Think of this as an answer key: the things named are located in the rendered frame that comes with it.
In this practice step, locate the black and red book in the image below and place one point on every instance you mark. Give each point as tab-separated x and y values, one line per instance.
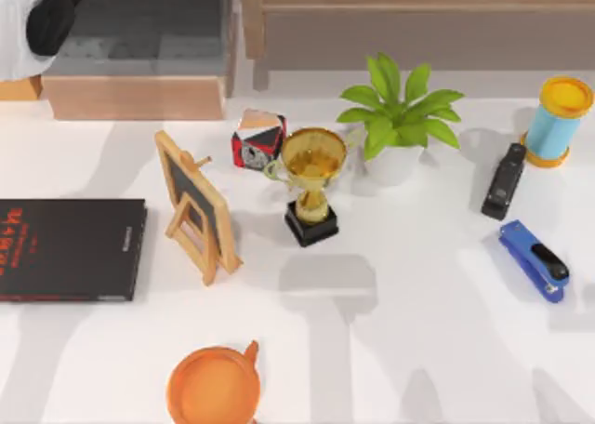
70	249

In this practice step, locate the wooden cupboard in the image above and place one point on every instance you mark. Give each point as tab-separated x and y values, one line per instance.
418	24

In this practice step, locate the open wooden drawer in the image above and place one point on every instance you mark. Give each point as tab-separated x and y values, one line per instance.
139	38

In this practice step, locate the green plant in white pot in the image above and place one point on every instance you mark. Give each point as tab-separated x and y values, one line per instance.
397	117

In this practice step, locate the black stapler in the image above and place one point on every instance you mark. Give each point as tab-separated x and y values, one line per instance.
503	182

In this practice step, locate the pale wooden drawer front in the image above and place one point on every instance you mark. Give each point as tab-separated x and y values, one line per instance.
135	97

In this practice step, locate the orange cup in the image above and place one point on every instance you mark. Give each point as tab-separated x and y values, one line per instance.
215	387

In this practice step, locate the gold trophy with black base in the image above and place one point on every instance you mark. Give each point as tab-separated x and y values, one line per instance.
312	182

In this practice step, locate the red black and white cube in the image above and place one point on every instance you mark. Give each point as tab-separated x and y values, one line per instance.
258	141

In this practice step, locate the wooden framed blackboard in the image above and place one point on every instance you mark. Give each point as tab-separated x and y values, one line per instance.
197	205

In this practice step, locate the blue stapler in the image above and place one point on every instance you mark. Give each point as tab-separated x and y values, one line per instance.
534	259

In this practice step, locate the blue and yellow bottle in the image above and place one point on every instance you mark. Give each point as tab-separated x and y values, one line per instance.
555	124

